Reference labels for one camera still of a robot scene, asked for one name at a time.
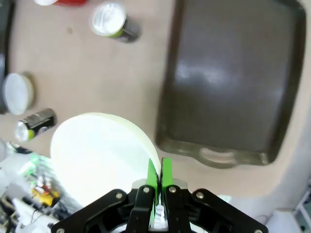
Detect red white container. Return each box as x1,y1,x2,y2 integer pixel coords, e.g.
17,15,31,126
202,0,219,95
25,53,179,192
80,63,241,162
33,0,87,6

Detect yellow gadget with wires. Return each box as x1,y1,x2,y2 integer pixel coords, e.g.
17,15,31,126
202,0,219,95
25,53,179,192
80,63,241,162
30,181,61,207

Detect black green beverage can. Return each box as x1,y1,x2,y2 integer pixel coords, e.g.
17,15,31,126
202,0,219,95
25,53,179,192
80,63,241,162
14,108,58,141

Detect large white plate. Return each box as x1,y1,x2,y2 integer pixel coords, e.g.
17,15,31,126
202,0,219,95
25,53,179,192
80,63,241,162
50,112,161,208

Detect dark brown serving tray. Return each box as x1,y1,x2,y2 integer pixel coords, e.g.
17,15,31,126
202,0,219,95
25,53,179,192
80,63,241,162
155,0,307,168

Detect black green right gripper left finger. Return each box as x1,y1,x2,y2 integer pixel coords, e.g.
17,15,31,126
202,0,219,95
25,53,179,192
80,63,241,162
51,158,162,233

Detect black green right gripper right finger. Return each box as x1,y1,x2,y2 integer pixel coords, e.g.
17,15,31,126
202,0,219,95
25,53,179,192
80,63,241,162
159,157,269,233

